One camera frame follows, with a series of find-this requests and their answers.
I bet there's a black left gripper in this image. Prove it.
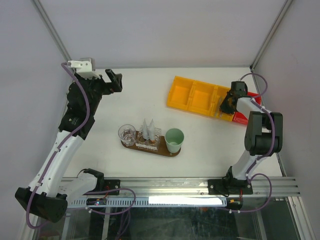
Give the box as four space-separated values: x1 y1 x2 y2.
75 68 122 116

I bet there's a grey toothbrush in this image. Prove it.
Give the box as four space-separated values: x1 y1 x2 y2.
213 96 223 117

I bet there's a clear glass tumbler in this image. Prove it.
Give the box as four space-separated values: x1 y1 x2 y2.
118 124 137 146

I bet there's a white toothpaste tube black cap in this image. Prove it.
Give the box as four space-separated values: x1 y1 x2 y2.
141 119 149 140

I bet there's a green plastic cup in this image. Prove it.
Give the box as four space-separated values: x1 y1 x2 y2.
164 128 185 154

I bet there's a clear glass holder block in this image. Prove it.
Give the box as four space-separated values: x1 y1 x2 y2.
135 125 162 152

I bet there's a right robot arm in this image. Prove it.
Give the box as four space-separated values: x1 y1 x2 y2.
220 80 283 195

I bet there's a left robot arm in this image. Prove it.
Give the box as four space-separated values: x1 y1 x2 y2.
15 69 123 223

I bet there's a wooden oval tray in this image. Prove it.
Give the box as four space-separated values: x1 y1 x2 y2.
120 135 181 158

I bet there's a red plastic bin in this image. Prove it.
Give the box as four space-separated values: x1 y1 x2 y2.
232 92 258 125

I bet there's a yellow bin middle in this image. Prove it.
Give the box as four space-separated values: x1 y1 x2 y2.
188 80 216 116

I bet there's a yellow bin left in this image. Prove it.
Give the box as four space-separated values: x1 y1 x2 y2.
166 76 195 111

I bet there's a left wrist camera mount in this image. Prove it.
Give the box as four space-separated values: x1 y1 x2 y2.
67 57 101 79

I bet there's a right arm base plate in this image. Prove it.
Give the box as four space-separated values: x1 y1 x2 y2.
207 178 253 197

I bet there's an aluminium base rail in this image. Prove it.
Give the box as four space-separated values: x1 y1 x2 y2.
59 176 301 198

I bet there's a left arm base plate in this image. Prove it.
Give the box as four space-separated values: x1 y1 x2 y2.
84 178 121 196

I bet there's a white cable duct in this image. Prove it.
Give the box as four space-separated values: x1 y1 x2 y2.
68 196 227 209

